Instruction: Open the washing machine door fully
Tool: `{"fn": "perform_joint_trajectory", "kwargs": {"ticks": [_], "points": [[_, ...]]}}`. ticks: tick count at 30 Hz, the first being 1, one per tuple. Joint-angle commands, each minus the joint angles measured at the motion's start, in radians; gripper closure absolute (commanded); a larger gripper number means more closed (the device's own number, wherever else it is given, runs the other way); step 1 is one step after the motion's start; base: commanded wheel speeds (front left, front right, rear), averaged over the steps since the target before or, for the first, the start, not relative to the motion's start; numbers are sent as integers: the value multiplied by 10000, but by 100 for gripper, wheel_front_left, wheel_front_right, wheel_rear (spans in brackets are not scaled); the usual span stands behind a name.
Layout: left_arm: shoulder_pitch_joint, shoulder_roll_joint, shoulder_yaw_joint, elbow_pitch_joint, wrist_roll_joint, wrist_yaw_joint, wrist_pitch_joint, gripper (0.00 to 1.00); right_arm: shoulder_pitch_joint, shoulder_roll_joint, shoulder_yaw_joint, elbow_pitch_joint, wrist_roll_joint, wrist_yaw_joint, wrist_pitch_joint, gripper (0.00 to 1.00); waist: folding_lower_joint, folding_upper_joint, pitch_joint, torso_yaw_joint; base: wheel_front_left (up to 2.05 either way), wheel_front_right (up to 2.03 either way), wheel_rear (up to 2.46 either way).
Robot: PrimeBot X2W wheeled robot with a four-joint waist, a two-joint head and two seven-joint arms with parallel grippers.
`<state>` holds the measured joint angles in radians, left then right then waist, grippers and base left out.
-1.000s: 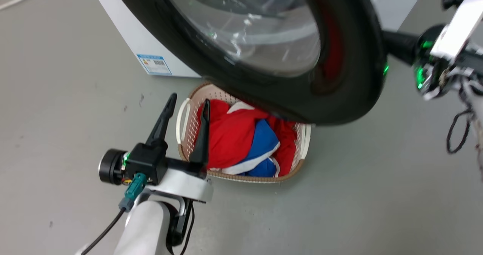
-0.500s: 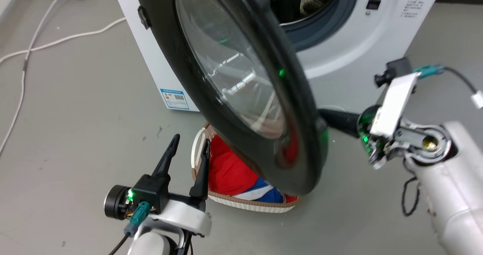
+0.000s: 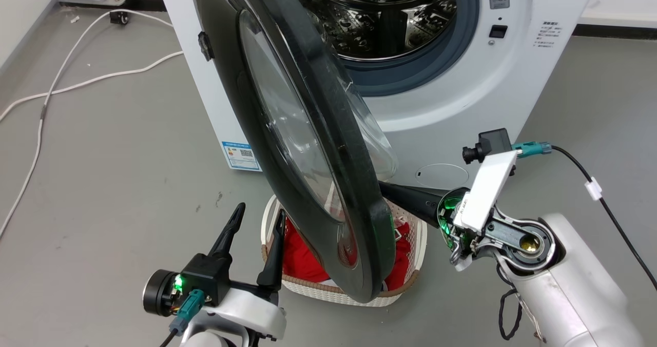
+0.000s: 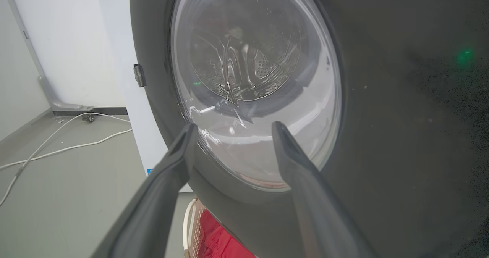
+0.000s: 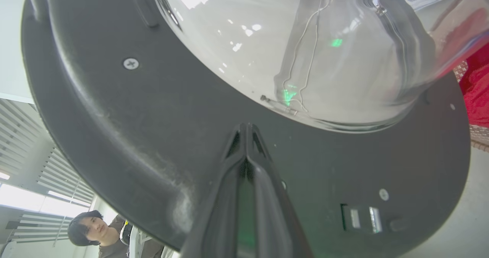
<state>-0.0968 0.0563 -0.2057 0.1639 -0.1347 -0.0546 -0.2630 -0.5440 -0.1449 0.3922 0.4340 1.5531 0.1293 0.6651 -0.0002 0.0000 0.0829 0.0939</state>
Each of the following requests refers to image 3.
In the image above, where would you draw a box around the long black camera cable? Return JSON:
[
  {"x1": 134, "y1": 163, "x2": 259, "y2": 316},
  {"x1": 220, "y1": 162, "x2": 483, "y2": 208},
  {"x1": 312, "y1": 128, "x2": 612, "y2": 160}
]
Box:
[{"x1": 550, "y1": 145, "x2": 657, "y2": 292}]

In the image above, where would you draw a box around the blue energy label sticker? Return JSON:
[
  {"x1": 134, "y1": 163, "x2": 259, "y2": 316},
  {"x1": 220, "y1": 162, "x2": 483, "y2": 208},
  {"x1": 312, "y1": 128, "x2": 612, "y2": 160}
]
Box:
[{"x1": 221, "y1": 141, "x2": 262, "y2": 172}]

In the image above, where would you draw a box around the printed warning text label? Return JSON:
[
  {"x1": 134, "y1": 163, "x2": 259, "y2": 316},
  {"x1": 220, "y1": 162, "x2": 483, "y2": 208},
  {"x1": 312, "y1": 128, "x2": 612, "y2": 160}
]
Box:
[{"x1": 534, "y1": 21, "x2": 564, "y2": 48}]

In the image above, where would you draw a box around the black round washing machine door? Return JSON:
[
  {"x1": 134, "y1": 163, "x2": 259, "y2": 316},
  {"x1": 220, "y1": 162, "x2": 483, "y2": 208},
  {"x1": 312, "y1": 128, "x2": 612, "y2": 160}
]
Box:
[{"x1": 188, "y1": 0, "x2": 399, "y2": 304}]

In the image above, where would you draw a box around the white washing machine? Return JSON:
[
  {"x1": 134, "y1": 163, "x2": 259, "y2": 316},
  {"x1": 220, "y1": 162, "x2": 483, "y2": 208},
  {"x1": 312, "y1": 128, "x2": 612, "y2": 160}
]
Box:
[{"x1": 156, "y1": 0, "x2": 600, "y2": 192}]

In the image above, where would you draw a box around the teal camera cable connector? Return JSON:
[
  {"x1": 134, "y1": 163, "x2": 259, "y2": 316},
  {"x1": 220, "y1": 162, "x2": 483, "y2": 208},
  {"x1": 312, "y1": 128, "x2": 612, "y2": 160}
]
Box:
[
  {"x1": 512, "y1": 141, "x2": 553, "y2": 159},
  {"x1": 169, "y1": 288, "x2": 207, "y2": 335}
]

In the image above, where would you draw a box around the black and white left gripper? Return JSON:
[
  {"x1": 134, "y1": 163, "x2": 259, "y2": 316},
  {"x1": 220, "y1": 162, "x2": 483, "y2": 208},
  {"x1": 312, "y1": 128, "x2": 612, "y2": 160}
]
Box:
[{"x1": 179, "y1": 202, "x2": 287, "y2": 342}]

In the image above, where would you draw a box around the white woven laundry basket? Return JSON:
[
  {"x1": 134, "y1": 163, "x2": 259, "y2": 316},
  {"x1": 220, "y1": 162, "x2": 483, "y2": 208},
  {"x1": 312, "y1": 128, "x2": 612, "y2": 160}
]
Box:
[{"x1": 260, "y1": 193, "x2": 429, "y2": 307}]

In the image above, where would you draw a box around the steel washing machine drum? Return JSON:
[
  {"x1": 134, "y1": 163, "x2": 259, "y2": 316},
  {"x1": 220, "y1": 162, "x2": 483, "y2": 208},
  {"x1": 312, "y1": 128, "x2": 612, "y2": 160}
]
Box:
[{"x1": 284, "y1": 0, "x2": 458, "y2": 62}]

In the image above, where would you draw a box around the thin black looped arm cable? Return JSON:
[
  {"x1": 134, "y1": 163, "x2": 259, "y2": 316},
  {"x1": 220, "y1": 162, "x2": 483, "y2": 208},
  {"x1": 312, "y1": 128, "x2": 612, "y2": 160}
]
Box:
[{"x1": 496, "y1": 263, "x2": 524, "y2": 341}]

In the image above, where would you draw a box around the red clothing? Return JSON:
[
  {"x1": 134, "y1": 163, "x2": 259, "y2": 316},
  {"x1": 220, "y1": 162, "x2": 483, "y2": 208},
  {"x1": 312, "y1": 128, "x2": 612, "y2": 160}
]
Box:
[{"x1": 282, "y1": 216, "x2": 412, "y2": 292}]

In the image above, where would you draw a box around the round white filter cover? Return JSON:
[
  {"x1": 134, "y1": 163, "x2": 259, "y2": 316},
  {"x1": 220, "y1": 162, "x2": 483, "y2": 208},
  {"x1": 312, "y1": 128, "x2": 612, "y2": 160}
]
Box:
[{"x1": 415, "y1": 163, "x2": 470, "y2": 190}]

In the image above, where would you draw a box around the teal right camera cable connector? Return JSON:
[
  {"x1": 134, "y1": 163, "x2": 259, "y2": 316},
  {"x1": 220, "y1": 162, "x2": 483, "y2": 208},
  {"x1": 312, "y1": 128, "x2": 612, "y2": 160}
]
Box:
[{"x1": 512, "y1": 141, "x2": 553, "y2": 159}]

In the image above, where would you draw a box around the white and green right gripper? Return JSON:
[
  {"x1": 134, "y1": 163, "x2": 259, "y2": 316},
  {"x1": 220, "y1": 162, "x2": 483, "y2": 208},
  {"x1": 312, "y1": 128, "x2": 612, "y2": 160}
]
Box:
[{"x1": 379, "y1": 150, "x2": 518, "y2": 272}]

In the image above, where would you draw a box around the white power cable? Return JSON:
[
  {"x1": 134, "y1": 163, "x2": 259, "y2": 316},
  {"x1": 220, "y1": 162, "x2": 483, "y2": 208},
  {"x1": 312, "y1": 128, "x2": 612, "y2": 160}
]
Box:
[{"x1": 0, "y1": 51, "x2": 184, "y2": 123}]

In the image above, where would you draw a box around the teal left camera cable connector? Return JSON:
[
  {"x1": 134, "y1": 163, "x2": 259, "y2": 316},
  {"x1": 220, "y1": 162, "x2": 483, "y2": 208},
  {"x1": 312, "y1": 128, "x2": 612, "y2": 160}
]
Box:
[{"x1": 169, "y1": 288, "x2": 207, "y2": 335}]

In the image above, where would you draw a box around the grey rubber door gasket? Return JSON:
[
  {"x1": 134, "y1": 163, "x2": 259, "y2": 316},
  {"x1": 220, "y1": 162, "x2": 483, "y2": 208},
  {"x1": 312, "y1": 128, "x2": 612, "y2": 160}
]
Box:
[{"x1": 336, "y1": 0, "x2": 481, "y2": 98}]

